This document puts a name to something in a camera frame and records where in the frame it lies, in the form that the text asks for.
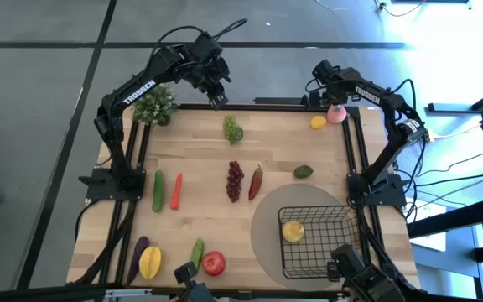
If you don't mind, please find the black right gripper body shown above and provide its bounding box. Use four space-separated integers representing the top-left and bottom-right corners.
319 79 351 108

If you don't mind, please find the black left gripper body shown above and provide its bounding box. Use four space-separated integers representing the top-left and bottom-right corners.
197 56 232 96

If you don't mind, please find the pink peach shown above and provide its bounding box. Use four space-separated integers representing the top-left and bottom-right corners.
327 104 348 125

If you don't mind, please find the green grape bunch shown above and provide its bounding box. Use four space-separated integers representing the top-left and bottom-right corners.
222 116 245 147

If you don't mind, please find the red grape bunch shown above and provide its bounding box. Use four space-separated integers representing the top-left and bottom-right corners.
225 160 246 204

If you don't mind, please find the green avocado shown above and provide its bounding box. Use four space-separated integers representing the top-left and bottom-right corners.
293 164 314 180

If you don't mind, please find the red pepper with green stem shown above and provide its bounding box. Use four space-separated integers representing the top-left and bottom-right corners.
247 164 264 201

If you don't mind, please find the orange carrot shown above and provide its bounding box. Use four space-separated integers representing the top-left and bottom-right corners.
169 173 184 211

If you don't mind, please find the dark green cucumber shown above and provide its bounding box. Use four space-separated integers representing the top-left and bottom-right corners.
152 169 165 213

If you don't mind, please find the yellow pear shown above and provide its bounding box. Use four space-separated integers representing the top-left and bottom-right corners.
282 221 305 243

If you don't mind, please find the red apple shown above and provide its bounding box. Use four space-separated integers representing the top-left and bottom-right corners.
201 250 227 278

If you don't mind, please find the yellow starfruit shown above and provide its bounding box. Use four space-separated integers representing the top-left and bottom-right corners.
138 246 163 280

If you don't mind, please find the black bar with knob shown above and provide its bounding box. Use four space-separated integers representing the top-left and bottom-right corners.
253 96 330 107

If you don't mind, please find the green potted plant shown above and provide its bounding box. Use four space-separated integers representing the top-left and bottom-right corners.
132 83 179 127

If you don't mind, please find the black floor stand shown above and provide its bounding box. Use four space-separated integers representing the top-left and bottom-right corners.
428 79 483 114

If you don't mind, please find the round grey mat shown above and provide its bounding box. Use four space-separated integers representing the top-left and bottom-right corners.
249 183 368 290

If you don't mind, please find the light green bumpy cucumber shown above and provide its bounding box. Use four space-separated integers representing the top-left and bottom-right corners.
190 237 205 269

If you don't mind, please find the purple eggplant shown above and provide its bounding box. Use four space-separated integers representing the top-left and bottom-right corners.
126 236 150 286

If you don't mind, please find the black diagonal beam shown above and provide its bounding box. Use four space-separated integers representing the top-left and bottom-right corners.
407 196 483 240

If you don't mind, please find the black crossbar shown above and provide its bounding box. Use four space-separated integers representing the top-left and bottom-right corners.
0 283 483 302

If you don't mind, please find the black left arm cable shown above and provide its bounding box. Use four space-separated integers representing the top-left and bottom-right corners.
151 18 249 58

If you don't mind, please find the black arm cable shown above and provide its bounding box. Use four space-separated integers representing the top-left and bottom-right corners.
387 77 418 111
151 18 249 58

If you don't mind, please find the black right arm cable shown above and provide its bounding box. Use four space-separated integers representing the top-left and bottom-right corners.
387 77 418 111

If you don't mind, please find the white floor cable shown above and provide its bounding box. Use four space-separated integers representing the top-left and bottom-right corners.
313 0 340 13

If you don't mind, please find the power plug with white cord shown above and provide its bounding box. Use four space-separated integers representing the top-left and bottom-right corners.
425 123 483 143

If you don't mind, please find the black wire basket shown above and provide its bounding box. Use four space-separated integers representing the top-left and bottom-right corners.
278 204 366 280

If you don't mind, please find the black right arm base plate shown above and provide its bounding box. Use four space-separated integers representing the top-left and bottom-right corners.
345 172 407 207

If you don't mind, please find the black floor cable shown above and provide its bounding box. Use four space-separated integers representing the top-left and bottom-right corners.
415 150 483 180

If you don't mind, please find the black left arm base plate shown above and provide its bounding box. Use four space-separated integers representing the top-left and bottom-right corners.
77 167 147 201

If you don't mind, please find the black cable bundle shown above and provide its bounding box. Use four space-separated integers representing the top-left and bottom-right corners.
356 205 421 293
73 200 138 287

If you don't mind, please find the silver bracket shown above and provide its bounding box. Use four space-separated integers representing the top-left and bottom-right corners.
105 288 153 299

